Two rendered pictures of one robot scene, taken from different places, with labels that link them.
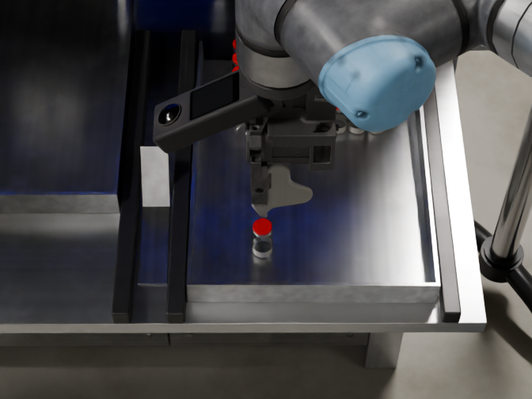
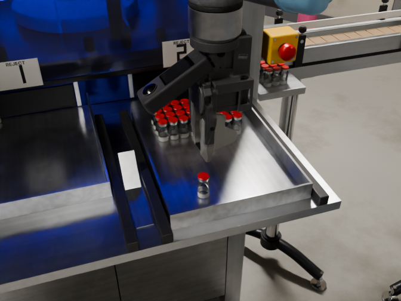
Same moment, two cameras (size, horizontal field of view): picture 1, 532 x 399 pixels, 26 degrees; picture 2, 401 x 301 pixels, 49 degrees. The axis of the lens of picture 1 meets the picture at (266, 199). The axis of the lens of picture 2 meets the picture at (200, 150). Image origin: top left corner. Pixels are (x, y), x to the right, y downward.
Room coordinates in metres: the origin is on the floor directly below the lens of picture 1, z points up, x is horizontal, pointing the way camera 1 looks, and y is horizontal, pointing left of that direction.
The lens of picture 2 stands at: (0.11, 0.19, 1.43)
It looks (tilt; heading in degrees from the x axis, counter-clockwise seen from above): 36 degrees down; 342
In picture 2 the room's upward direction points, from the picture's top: straight up
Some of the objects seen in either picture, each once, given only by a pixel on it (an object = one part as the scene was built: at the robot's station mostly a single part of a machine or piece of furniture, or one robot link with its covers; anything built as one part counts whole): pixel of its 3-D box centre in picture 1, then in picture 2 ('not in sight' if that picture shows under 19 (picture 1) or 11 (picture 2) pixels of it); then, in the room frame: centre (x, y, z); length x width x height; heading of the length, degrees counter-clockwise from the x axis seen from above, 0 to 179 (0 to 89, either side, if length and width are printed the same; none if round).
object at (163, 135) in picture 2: not in sight; (199, 123); (0.87, -0.05, 0.90); 0.18 x 0.02 x 0.05; 90
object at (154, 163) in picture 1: (153, 214); (135, 187); (0.71, 0.12, 0.91); 0.14 x 0.03 x 0.06; 1
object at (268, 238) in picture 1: (262, 238); (203, 186); (0.68, 0.00, 0.90); 0.02 x 0.02 x 0.04
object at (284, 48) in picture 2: not in sight; (286, 51); (0.97, -0.30, 0.99); 0.04 x 0.04 x 0.04; 0
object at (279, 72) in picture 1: (279, 40); (213, 20); (0.68, -0.01, 1.20); 0.08 x 0.08 x 0.05
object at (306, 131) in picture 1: (286, 104); (218, 72); (0.68, -0.02, 1.12); 0.09 x 0.08 x 0.12; 90
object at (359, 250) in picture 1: (309, 163); (212, 150); (0.78, -0.05, 0.90); 0.34 x 0.26 x 0.04; 0
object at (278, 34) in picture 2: not in sight; (277, 43); (1.02, -0.30, 1.00); 0.08 x 0.07 x 0.07; 0
